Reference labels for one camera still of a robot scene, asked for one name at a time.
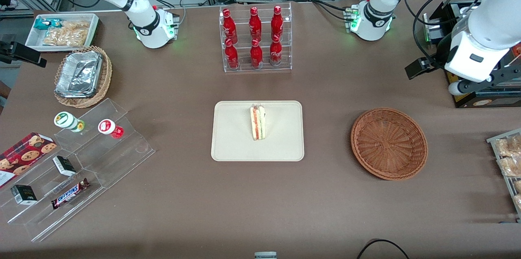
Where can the red cola bottle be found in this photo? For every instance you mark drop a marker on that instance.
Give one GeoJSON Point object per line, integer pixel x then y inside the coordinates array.
{"type": "Point", "coordinates": [232, 55]}
{"type": "Point", "coordinates": [256, 55]}
{"type": "Point", "coordinates": [255, 25]}
{"type": "Point", "coordinates": [277, 23]}
{"type": "Point", "coordinates": [229, 27]}
{"type": "Point", "coordinates": [275, 53]}

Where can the teal snack packet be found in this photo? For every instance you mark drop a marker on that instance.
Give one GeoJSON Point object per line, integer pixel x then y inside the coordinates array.
{"type": "Point", "coordinates": [42, 23]}

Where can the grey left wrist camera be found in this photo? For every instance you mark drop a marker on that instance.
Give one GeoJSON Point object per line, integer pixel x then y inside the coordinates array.
{"type": "Point", "coordinates": [462, 87]}

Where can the light tan wicker basket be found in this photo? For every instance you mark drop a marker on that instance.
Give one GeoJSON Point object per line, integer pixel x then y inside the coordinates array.
{"type": "Point", "coordinates": [106, 75]}

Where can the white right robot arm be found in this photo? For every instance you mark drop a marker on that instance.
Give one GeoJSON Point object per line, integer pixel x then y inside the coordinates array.
{"type": "Point", "coordinates": [142, 23]}

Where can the grey snack tray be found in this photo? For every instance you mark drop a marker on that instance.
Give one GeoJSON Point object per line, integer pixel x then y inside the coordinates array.
{"type": "Point", "coordinates": [494, 149]}

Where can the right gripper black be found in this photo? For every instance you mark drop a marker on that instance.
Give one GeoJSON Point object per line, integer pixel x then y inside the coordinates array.
{"type": "Point", "coordinates": [16, 52]}

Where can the beige plastic tray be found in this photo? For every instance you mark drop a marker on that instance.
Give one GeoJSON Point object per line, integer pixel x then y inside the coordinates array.
{"type": "Point", "coordinates": [232, 132]}

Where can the aluminium foil tray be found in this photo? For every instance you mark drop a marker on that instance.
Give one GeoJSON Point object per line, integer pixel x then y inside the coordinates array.
{"type": "Point", "coordinates": [79, 73]}

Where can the red tartan cookie box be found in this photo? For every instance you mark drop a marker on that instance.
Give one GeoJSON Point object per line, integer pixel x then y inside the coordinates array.
{"type": "Point", "coordinates": [24, 157]}

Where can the green lid yogurt cup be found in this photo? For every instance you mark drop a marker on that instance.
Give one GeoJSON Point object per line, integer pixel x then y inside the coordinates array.
{"type": "Point", "coordinates": [65, 119]}

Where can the white plastic bin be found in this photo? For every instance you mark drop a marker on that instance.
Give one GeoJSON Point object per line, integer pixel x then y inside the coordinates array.
{"type": "Point", "coordinates": [34, 41]}

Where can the small black carton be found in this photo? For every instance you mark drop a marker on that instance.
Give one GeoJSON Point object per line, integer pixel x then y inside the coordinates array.
{"type": "Point", "coordinates": [23, 194]}
{"type": "Point", "coordinates": [64, 165]}

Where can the black equipment box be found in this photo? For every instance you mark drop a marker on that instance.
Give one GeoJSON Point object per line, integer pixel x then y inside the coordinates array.
{"type": "Point", "coordinates": [500, 102]}

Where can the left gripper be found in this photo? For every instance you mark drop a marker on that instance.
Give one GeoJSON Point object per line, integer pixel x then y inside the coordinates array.
{"type": "Point", "coordinates": [440, 52]}

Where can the Snickers chocolate bar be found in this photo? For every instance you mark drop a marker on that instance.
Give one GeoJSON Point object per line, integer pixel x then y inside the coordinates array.
{"type": "Point", "coordinates": [70, 194]}

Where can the clear acrylic bottle rack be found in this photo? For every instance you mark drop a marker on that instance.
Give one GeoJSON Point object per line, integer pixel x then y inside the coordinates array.
{"type": "Point", "coordinates": [244, 67]}

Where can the red lid yogurt cup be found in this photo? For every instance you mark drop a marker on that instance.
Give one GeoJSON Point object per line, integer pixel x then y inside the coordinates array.
{"type": "Point", "coordinates": [106, 126]}

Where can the clear acrylic stepped shelf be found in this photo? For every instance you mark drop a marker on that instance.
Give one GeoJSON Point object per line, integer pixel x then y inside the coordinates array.
{"type": "Point", "coordinates": [118, 157]}

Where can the round brown wicker basket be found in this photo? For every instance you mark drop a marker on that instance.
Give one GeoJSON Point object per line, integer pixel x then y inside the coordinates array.
{"type": "Point", "coordinates": [388, 143]}

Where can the small grey device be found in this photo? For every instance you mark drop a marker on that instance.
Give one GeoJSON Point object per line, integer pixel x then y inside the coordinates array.
{"type": "Point", "coordinates": [265, 255]}

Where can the grey metal control box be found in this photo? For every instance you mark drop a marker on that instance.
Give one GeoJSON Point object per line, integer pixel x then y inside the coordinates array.
{"type": "Point", "coordinates": [431, 27]}

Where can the clear rice snack bag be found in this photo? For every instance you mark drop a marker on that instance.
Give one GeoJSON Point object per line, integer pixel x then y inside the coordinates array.
{"type": "Point", "coordinates": [508, 146]}
{"type": "Point", "coordinates": [511, 166]}

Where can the clear cracker bag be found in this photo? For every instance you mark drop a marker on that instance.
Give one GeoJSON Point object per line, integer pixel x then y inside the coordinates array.
{"type": "Point", "coordinates": [67, 38]}
{"type": "Point", "coordinates": [82, 37]}
{"type": "Point", "coordinates": [51, 39]}
{"type": "Point", "coordinates": [75, 25]}

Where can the triangular sandwich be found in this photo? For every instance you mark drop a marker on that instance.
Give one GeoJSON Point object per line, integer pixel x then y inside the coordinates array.
{"type": "Point", "coordinates": [257, 122]}

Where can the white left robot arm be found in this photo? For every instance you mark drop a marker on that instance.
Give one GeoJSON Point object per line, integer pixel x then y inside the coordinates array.
{"type": "Point", "coordinates": [496, 14]}

